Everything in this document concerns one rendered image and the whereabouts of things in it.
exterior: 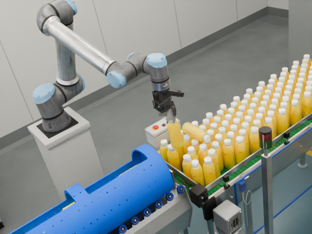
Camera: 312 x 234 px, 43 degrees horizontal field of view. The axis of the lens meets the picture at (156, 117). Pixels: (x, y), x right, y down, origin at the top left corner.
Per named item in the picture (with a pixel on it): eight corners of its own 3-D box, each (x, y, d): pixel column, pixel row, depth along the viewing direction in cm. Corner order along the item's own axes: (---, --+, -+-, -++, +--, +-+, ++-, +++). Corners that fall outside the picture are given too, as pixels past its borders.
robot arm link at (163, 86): (162, 73, 198) (173, 78, 191) (163, 81, 200) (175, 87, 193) (147, 80, 194) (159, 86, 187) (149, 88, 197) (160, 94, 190)
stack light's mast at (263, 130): (256, 155, 202) (255, 130, 193) (265, 149, 204) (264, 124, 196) (266, 160, 197) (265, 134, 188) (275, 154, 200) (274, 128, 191)
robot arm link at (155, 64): (153, 50, 192) (169, 53, 186) (158, 73, 199) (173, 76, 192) (140, 58, 187) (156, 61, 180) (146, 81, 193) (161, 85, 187)
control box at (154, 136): (147, 141, 245) (144, 128, 240) (172, 127, 254) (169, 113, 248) (157, 148, 238) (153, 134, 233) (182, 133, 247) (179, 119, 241)
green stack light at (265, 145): (256, 146, 198) (256, 138, 196) (264, 139, 201) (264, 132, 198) (266, 151, 194) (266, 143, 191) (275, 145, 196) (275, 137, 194)
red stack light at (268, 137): (256, 138, 196) (255, 131, 194) (264, 132, 198) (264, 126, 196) (266, 143, 191) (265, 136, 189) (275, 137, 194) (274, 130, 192)
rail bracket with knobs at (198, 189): (188, 201, 211) (185, 187, 205) (198, 194, 214) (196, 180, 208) (201, 211, 204) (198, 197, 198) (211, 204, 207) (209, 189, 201)
